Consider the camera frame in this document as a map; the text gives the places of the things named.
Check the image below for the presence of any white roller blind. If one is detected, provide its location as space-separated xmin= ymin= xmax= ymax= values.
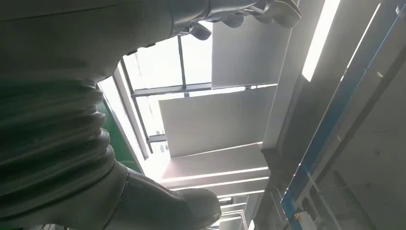
xmin=158 ymin=85 xmax=278 ymax=159
xmin=211 ymin=14 xmax=293 ymax=90

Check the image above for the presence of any long ceiling light panel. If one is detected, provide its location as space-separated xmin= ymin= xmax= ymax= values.
xmin=301 ymin=0 xmax=341 ymax=82

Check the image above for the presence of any blue ceiling trim strip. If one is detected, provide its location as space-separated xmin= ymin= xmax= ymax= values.
xmin=281 ymin=9 xmax=406 ymax=230

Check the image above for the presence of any window with grey frame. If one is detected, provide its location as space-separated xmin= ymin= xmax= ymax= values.
xmin=98 ymin=20 xmax=213 ymax=178

